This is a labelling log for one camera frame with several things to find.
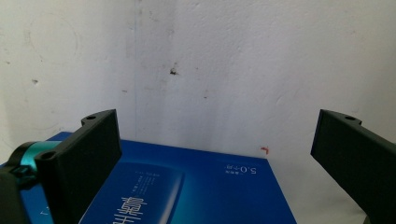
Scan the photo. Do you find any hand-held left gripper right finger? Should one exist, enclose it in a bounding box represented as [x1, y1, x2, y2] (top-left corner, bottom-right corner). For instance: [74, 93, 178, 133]
[310, 108, 396, 224]

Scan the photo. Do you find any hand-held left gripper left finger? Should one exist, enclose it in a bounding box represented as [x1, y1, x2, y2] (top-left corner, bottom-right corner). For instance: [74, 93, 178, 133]
[34, 108, 123, 224]

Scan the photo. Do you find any blue cardboard box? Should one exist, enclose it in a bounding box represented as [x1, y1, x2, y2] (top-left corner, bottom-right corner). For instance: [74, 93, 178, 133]
[0, 131, 298, 224]

